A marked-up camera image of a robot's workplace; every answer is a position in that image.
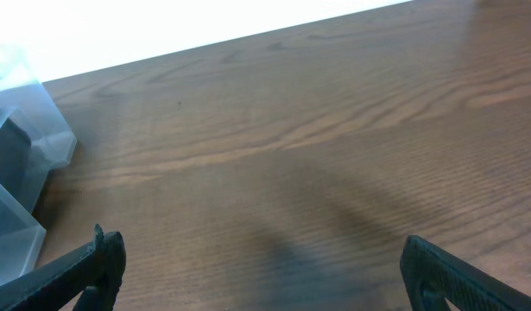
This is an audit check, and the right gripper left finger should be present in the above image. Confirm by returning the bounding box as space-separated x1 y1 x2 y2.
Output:
0 225 126 310

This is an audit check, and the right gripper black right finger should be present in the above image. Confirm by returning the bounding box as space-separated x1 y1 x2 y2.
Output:
400 235 531 311

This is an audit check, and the clear plastic storage container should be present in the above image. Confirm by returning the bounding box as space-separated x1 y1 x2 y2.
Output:
0 46 77 286

